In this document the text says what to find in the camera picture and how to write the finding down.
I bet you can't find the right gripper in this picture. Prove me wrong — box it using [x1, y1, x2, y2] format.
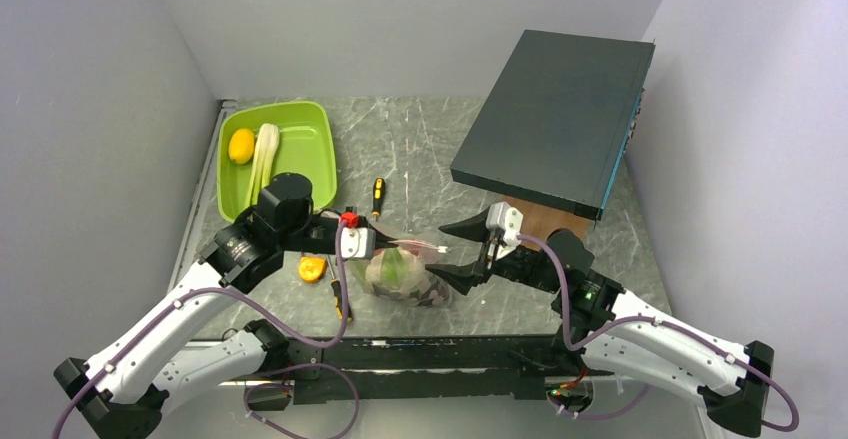
[425, 205, 562, 294]

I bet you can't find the clear zip top bag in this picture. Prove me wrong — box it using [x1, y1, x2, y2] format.
[346, 239, 452, 307]

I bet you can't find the green cabbage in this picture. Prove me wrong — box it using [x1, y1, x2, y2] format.
[380, 248, 415, 289]

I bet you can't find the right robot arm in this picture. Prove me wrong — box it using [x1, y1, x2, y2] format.
[428, 213, 774, 438]

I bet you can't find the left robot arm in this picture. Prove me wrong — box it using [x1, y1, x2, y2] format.
[54, 173, 379, 438]

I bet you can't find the orange tape measure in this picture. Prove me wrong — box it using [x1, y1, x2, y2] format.
[297, 256, 328, 284]

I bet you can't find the black yellow screwdriver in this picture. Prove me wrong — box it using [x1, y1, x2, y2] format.
[371, 177, 386, 220]
[325, 255, 354, 323]

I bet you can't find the wooden block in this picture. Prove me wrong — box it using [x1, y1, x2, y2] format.
[502, 196, 592, 240]

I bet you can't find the green plastic tray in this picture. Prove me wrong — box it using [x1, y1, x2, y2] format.
[216, 101, 338, 222]

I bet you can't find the celery stalk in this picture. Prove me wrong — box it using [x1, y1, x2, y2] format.
[244, 123, 280, 208]

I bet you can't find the yellow lemon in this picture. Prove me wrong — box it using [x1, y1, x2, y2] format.
[227, 128, 256, 165]

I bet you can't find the dark grey box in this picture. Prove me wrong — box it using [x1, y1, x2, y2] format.
[450, 30, 656, 221]

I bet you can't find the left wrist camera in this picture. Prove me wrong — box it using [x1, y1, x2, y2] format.
[339, 211, 376, 260]

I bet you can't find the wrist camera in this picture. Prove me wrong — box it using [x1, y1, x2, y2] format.
[485, 201, 524, 260]
[339, 211, 376, 260]

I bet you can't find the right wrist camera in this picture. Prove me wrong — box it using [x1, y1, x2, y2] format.
[485, 201, 524, 260]

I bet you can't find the aluminium frame rail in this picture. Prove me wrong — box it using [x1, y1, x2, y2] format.
[167, 99, 238, 292]

